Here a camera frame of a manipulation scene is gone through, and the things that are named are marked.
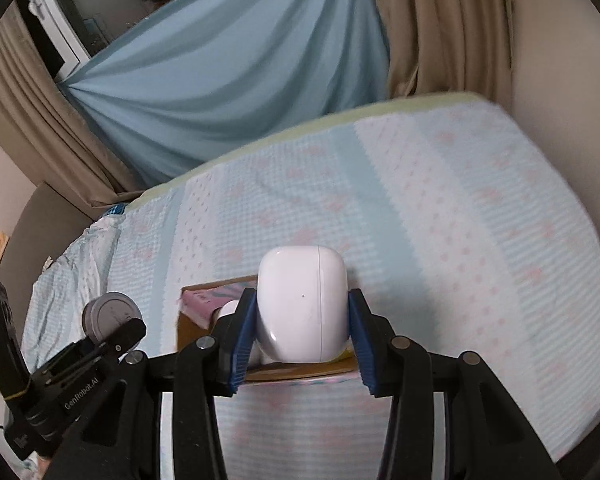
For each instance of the white earbuds case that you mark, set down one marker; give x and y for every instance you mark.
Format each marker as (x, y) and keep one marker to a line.
(300, 300)

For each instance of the white lid jar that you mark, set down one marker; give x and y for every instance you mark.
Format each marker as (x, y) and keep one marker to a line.
(226, 308)

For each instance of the shiny light blue quilt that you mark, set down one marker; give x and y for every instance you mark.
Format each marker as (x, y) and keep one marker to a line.
(65, 270)

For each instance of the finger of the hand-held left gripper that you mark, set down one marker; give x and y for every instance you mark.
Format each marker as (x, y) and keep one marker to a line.
(82, 350)
(125, 335)

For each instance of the white door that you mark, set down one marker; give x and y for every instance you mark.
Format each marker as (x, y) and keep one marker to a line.
(55, 15)

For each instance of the beige curtain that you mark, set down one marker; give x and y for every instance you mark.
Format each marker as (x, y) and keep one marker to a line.
(445, 25)
(40, 125)

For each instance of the brown headboard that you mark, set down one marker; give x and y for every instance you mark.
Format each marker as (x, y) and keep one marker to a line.
(35, 220)

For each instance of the pale green mattress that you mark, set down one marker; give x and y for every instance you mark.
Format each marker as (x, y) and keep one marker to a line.
(430, 98)

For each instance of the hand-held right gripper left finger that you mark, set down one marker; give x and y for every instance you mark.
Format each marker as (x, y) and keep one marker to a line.
(242, 340)

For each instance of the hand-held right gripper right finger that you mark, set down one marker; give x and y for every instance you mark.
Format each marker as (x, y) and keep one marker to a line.
(362, 340)

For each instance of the checked light blue blanket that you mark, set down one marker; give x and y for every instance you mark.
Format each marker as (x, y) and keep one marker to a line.
(455, 235)

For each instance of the cardboard box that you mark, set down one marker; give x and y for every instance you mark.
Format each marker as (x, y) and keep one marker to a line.
(192, 332)

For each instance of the light blue curtain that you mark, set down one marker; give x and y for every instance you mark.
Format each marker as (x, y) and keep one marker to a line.
(230, 75)

